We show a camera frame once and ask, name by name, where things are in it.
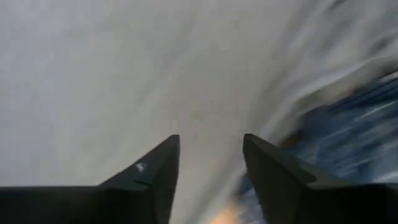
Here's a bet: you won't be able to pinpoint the blue plaid pants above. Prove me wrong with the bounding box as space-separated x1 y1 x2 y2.
236 71 398 224

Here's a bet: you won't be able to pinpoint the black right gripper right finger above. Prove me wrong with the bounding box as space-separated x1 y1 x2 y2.
243 133 398 224

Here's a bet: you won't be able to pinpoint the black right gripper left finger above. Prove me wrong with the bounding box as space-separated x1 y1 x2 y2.
0 134 180 224

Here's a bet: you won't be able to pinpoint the grey garment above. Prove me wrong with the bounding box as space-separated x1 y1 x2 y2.
0 0 398 224

